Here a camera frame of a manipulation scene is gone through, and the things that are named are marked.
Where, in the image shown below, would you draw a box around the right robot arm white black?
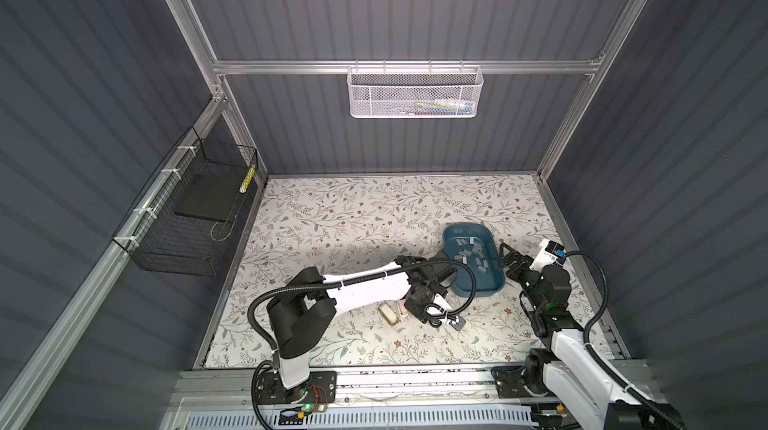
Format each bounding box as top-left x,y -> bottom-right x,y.
498,239 -> 685,429

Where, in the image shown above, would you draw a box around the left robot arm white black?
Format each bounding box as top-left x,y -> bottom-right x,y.
246,254 -> 472,394

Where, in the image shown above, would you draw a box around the teal plastic tray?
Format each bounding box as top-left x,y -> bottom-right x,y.
443,223 -> 505,298

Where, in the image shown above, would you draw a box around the staple strips in tray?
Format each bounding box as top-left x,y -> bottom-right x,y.
454,237 -> 489,273

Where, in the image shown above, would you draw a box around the floral patterned table mat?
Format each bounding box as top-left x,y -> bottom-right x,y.
203,174 -> 616,369

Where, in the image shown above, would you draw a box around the pens in white basket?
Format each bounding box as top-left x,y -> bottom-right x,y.
400,98 -> 476,118

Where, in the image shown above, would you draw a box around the yellow marker pen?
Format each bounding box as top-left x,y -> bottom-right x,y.
239,165 -> 257,194

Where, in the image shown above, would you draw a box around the black foam pad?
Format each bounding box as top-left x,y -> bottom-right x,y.
174,174 -> 243,223

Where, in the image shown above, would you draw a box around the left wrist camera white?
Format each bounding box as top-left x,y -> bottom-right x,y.
429,309 -> 466,331

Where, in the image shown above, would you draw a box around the white wire mesh basket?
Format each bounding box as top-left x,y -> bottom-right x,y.
346,63 -> 484,119

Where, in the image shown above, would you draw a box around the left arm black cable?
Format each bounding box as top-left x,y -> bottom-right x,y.
247,257 -> 478,430

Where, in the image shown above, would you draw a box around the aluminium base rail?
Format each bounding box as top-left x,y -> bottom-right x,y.
173,363 -> 655,413

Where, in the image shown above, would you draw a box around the black wire basket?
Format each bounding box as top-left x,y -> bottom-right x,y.
113,131 -> 259,277

